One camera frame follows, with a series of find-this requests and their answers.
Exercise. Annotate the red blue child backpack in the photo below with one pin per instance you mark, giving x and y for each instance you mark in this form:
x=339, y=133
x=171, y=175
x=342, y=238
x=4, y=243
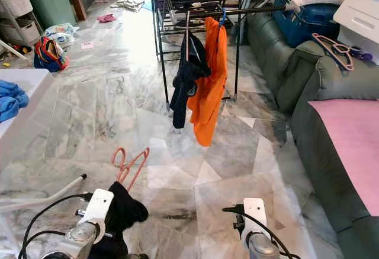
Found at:
x=50, y=54

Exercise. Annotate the black garment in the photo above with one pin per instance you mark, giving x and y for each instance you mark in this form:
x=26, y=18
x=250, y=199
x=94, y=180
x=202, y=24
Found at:
x=186, y=78

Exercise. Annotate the small pink cloth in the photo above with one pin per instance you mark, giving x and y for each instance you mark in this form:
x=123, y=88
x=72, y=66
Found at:
x=106, y=18

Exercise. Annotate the orange garment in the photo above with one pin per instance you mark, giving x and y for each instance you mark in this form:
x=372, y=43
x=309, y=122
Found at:
x=213, y=87

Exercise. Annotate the white blue plastic bag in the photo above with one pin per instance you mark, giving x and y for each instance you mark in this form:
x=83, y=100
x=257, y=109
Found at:
x=60, y=32

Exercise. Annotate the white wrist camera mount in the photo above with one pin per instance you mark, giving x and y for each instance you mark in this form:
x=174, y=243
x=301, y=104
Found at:
x=100, y=207
x=254, y=214

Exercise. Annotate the pale floor rag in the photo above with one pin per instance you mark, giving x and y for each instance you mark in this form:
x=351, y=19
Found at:
x=129, y=5

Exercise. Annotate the black metal drying rack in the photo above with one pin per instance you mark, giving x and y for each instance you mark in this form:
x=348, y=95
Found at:
x=198, y=11

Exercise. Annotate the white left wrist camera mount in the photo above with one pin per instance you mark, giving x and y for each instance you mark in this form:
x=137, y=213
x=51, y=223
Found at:
x=100, y=207

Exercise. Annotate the pink paper slip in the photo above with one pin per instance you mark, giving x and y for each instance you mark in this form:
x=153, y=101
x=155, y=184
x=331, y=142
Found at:
x=87, y=45

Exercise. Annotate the white drawer unit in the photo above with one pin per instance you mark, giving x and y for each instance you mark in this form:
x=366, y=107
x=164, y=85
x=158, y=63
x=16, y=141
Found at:
x=16, y=16

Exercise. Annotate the blue plastic hanger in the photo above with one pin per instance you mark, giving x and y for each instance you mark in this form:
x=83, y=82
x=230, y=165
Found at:
x=222, y=17

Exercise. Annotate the grey green sofa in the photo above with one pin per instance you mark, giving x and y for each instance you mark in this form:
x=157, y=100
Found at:
x=320, y=152

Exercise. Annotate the salmon pink plastic hanger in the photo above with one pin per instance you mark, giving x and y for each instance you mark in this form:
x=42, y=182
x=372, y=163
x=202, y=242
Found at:
x=337, y=48
x=188, y=37
x=129, y=165

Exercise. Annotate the white folding table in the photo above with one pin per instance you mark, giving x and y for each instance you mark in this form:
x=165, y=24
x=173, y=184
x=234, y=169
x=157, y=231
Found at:
x=21, y=134

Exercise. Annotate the navy blue garment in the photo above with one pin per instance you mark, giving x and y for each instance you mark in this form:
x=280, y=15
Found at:
x=124, y=214

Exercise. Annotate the blue towel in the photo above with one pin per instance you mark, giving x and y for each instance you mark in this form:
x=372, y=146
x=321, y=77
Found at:
x=12, y=100

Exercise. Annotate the white drawer cabinet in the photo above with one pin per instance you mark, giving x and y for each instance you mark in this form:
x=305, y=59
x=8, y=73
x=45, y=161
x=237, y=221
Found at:
x=361, y=19

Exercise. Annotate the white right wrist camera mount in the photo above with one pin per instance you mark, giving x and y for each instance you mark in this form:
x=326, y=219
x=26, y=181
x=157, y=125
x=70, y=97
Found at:
x=254, y=214

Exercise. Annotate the pink cushion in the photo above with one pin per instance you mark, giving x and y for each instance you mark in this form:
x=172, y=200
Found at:
x=352, y=140

